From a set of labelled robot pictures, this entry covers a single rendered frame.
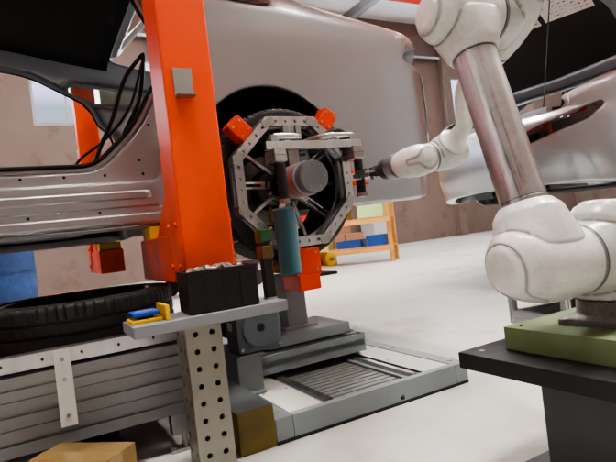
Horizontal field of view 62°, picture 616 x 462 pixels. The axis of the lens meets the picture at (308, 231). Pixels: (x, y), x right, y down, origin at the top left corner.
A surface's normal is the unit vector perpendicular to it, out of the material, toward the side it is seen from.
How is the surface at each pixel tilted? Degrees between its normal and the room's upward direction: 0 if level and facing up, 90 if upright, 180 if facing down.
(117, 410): 90
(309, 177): 90
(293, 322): 90
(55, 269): 90
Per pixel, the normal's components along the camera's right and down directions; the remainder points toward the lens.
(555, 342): -0.87, 0.11
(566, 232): 0.32, -0.36
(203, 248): 0.47, -0.06
